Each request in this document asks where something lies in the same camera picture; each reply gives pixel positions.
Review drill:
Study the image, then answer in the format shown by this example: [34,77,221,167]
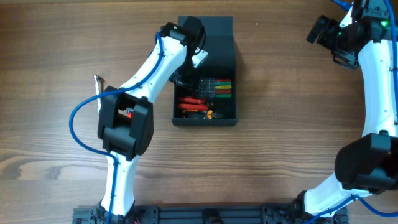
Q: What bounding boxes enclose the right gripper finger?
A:
[306,16,330,44]
[331,51,359,70]

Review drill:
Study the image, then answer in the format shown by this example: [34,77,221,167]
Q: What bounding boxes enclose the red handled snips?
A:
[177,97,209,110]

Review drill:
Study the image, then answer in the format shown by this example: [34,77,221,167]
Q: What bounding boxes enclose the clear case colored screwdrivers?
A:
[198,78,233,98]

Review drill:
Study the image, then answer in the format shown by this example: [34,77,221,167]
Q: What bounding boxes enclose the orange black pliers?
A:
[182,110,225,119]

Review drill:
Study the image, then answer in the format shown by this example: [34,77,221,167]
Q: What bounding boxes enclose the dark green box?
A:
[172,16,238,126]

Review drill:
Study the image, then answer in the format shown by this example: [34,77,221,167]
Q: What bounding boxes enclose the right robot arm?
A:
[284,0,397,223]

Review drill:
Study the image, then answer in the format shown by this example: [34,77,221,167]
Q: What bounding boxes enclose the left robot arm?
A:
[98,16,208,223]

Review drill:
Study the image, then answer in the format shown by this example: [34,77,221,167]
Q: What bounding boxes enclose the silver combination wrench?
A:
[93,75,103,112]

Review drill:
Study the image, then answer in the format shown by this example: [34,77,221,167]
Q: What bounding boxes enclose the left blue cable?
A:
[68,30,165,224]

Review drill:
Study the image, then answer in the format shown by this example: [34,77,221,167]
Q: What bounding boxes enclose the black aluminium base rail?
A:
[72,203,349,224]

